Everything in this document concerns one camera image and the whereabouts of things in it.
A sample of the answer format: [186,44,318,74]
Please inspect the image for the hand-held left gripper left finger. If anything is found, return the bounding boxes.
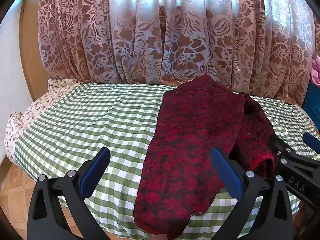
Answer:
[27,147,111,240]

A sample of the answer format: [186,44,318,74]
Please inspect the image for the green checked bed sheet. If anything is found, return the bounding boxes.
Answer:
[14,81,320,240]

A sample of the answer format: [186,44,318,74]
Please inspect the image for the dark blue furniture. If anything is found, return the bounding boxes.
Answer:
[301,81,320,123]

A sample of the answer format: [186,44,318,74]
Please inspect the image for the floral print quilt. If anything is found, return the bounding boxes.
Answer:
[4,78,83,163]

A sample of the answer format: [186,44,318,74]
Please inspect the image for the pink cloth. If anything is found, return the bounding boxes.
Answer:
[310,55,320,84]

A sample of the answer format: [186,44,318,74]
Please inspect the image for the red floral knit garment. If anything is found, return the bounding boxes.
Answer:
[134,74,278,238]

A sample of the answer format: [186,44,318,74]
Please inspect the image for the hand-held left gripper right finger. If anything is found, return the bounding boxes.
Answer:
[211,147,293,240]

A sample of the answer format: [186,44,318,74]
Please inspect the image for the brown floral curtain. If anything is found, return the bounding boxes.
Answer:
[37,0,316,105]

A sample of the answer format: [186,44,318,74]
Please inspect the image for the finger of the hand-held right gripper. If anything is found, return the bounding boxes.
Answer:
[269,134,320,209]
[302,132,320,152]

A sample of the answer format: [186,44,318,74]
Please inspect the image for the wooden door frame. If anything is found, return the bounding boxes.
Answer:
[19,0,50,100]

